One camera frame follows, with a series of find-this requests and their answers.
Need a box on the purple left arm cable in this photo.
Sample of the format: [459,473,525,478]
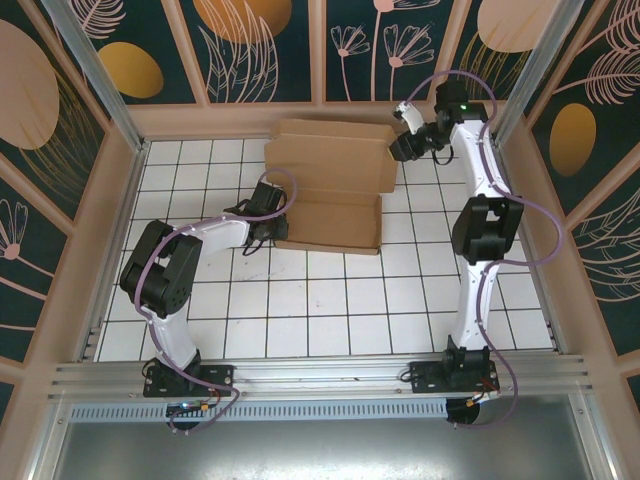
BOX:
[130,168,301,435]

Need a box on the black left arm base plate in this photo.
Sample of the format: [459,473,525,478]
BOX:
[143,364,235,399]

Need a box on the grey metal sheet panel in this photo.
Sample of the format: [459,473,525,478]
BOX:
[30,394,621,480]

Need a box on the aluminium frame rail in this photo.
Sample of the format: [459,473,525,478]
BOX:
[47,353,595,401]

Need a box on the aluminium corner post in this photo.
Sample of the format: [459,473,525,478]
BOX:
[41,0,151,154]
[488,0,592,147]

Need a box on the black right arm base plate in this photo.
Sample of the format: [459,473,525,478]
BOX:
[408,360,501,396]

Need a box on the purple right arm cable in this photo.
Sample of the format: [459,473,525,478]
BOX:
[397,69,562,432]

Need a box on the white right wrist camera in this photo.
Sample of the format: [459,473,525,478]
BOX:
[392,99,426,135]

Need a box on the slotted grey cable duct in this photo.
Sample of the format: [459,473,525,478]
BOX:
[69,399,450,422]

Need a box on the small left power connector board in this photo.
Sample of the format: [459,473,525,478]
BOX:
[166,401,212,417]

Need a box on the brown cardboard paper box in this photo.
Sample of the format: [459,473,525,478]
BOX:
[263,118,401,257]

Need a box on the small right power connector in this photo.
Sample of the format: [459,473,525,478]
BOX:
[467,388,501,407]

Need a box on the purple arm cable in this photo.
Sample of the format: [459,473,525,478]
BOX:
[130,168,301,435]
[397,69,562,432]

